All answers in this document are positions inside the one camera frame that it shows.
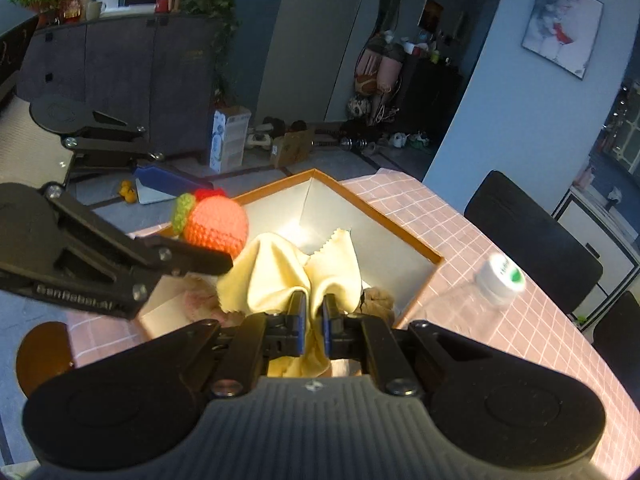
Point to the black chair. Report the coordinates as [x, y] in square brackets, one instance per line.
[551, 256]
[616, 339]

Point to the white drawer cabinet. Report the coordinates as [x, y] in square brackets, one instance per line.
[580, 214]

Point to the wine glass wall picture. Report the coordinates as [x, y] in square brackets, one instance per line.
[564, 32]

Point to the black chair right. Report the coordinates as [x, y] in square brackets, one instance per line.
[616, 339]

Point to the dark sideboard cabinet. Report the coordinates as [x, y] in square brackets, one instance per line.
[152, 71]

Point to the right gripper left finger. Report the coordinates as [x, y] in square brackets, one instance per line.
[286, 331]

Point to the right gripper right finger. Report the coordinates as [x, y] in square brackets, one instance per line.
[342, 335]

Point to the plastic water bottle green label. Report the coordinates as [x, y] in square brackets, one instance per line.
[476, 308]

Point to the white carton on floor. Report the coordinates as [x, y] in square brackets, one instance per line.
[229, 132]

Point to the black chair left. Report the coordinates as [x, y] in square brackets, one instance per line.
[551, 256]

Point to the brown cardboard box on floor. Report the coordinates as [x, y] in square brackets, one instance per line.
[291, 148]

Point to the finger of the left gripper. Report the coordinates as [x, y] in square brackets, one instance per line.
[159, 183]

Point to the yellow cleaning cloth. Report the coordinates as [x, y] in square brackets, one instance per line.
[270, 268]

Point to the cream pink plush toy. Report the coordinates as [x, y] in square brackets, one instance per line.
[200, 299]

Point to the orange crochet fruit toy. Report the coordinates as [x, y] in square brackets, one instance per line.
[210, 219]

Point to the green potted plant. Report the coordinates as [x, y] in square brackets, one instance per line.
[223, 13]

